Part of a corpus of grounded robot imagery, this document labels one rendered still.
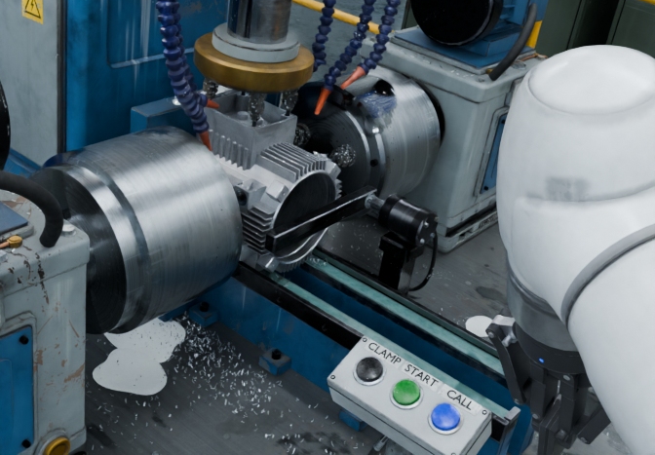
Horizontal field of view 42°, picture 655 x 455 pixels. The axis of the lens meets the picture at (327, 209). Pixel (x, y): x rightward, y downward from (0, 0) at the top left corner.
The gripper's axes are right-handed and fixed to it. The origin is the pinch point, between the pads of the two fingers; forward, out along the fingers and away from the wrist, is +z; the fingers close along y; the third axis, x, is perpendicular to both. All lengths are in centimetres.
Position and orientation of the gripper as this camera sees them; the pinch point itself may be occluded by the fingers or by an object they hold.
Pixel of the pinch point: (554, 434)
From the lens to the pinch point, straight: 81.4
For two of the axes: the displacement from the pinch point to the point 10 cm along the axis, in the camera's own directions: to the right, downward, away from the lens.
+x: -6.3, 6.4, -4.5
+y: -7.7, -4.0, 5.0
